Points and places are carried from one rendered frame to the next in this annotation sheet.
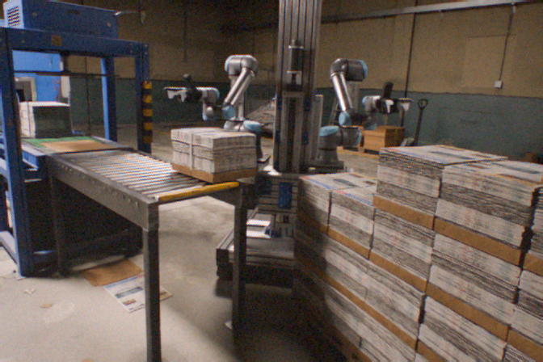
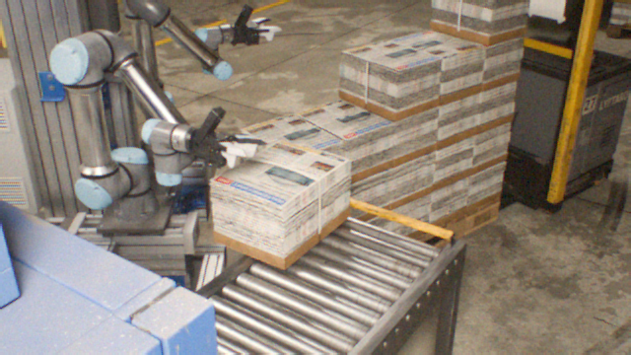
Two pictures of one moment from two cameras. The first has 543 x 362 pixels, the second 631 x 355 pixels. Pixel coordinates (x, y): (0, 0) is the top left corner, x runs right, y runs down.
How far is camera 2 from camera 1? 326 cm
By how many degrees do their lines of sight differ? 92
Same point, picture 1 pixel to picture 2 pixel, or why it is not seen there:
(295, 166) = not seen: hidden behind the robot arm
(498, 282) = (471, 108)
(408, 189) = (422, 90)
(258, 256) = not seen: hidden behind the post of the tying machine
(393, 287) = (415, 168)
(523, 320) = (483, 116)
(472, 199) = (459, 72)
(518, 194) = (480, 55)
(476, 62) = not seen: outside the picture
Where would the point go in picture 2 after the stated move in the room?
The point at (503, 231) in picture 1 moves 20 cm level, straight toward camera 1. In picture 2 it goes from (475, 79) to (519, 85)
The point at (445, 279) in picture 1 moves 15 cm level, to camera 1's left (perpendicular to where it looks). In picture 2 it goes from (448, 130) to (458, 143)
